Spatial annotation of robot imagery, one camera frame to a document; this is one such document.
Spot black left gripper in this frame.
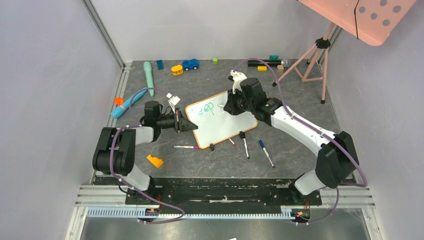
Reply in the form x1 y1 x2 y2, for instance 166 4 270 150
156 108 198 134

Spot white board orange frame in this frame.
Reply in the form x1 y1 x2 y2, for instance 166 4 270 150
185 91 258 149

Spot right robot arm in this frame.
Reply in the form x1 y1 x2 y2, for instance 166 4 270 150
223 76 359 204

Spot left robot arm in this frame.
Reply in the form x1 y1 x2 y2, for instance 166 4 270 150
92 101 198 204

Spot purple capped marker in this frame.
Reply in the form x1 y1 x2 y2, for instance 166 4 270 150
172 145 202 150

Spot red capped marker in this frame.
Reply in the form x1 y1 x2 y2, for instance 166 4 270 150
228 138 236 146

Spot yellow small brick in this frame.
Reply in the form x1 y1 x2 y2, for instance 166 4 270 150
257 66 268 72

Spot black capped marker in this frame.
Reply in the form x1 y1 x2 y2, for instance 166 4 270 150
242 138 250 159

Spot blue capped marker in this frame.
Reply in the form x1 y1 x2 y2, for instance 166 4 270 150
258 139 276 168

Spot yellow toy wedge block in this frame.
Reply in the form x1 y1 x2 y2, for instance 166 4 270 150
146 155 164 169

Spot black cylinder tube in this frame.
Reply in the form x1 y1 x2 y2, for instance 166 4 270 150
247 59 283 67

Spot tan wooden cube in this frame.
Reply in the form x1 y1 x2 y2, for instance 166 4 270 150
276 65 285 74

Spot yellow oval toy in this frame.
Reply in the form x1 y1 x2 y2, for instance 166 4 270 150
171 64 184 76

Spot blue toy car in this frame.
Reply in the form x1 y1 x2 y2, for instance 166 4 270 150
182 58 200 71

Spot clear small ball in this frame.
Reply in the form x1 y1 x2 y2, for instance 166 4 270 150
281 58 292 68

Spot dark blue small brick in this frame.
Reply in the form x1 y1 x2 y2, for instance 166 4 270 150
156 60 164 70

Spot light blue toy pen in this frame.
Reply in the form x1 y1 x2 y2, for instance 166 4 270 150
110 88 147 119

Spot mint green toy pen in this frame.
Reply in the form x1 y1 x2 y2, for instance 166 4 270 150
143 61 155 97

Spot orange small toy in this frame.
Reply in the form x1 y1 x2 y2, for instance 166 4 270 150
114 97 125 106

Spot pink tripod stand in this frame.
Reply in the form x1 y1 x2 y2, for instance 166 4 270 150
272 22 336 104

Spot pink perforated panel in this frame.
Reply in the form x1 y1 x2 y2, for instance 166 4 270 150
299 0 417 46

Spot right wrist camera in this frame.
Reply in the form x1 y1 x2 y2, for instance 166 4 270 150
228 70 247 95

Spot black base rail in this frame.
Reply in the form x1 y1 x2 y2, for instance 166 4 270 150
94 176 357 216

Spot white cable duct strip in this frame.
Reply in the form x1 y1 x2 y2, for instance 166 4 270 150
86 206 299 220

